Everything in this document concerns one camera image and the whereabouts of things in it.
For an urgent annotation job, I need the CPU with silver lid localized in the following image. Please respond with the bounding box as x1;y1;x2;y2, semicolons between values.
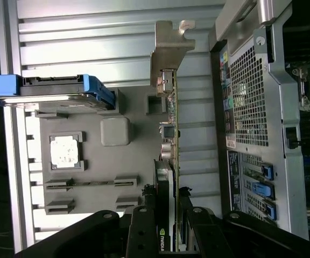
49;134;80;169

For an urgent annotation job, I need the grey parts rack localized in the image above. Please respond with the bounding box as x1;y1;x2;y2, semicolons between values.
35;86;178;217

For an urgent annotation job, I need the open black PC case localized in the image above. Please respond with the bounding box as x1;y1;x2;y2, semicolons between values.
208;0;310;241

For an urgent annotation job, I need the hard disk in blue bracket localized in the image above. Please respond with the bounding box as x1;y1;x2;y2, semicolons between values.
0;74;118;112

